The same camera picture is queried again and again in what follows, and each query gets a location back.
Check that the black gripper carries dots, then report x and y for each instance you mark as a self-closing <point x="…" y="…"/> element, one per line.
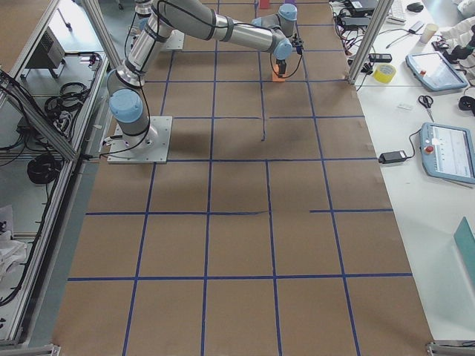
<point x="280" y="61"/>

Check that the orange foam cube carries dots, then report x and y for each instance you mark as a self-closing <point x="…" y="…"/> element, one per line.
<point x="277" y="78"/>

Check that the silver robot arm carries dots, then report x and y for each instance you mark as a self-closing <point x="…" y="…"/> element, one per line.
<point x="162" y="23"/>

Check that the black phone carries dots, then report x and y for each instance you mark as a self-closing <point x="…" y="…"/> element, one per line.
<point x="380" y="58"/>

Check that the yellow tape roll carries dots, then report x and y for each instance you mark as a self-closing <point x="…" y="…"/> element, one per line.
<point x="384" y="73"/>

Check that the black power adapter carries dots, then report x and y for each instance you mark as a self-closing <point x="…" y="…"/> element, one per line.
<point x="392" y="157"/>

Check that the far blue teach pendant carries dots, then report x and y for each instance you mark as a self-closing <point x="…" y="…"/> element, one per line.
<point x="435" y="72"/>

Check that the blue teach pendant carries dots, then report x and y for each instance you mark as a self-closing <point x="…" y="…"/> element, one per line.
<point x="447" y="152"/>
<point x="435" y="72"/>

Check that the near blue teach pendant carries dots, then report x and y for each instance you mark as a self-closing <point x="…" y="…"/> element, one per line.
<point x="447" y="152"/>

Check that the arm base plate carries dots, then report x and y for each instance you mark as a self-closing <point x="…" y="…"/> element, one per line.
<point x="175" y="41"/>
<point x="134" y="150"/>

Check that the aluminium frame post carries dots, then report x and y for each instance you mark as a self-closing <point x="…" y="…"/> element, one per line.
<point x="376" y="22"/>

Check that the black handled scissors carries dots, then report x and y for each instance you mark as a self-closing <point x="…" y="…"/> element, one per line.
<point x="427" y="102"/>

